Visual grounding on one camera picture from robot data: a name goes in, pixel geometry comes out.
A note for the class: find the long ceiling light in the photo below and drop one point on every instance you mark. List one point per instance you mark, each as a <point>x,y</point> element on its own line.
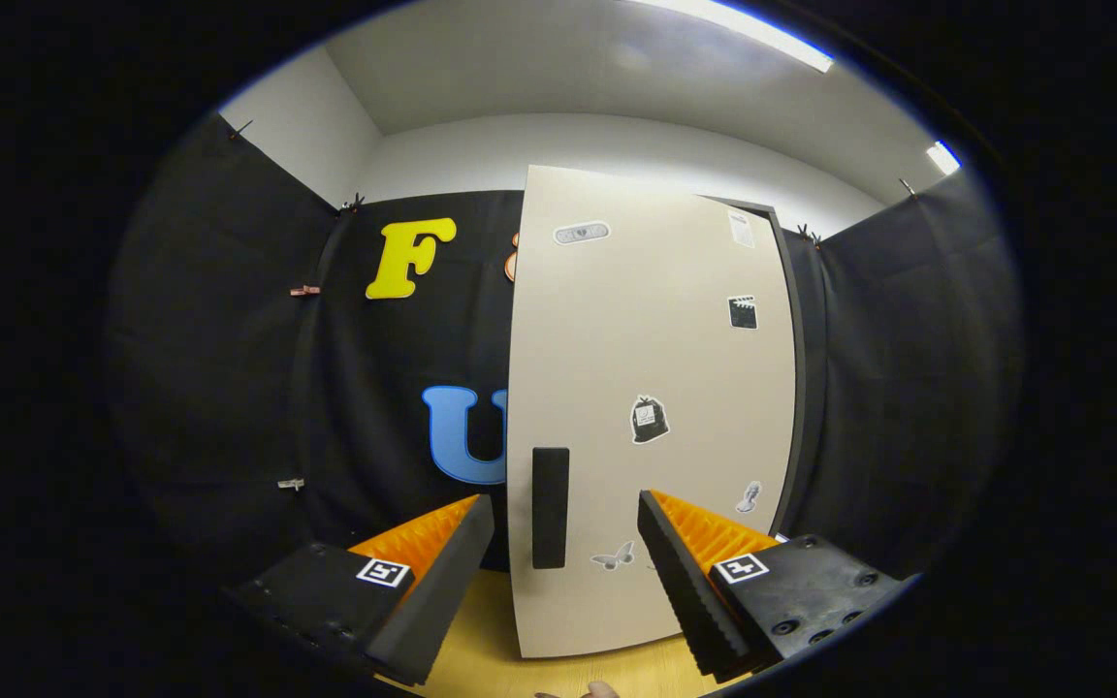
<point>752,34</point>

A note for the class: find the black backdrop cloth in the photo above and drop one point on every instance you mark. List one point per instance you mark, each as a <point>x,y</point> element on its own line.
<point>229,388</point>

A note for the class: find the red clip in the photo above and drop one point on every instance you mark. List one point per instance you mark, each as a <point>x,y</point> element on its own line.
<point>303,291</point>

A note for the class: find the black clip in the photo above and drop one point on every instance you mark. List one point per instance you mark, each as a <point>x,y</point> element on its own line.
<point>240,128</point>
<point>353,203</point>
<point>809,234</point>
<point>908,185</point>

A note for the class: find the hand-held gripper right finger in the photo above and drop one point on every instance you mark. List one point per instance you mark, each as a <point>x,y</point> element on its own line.
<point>689,591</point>

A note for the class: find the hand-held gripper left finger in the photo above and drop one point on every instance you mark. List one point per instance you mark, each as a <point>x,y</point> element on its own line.
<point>442,601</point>

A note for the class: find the small ceiling light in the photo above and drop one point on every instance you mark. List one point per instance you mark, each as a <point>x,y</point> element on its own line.
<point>942,157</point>

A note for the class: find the white clip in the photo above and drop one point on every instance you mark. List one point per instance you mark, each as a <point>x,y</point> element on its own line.
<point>291,483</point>

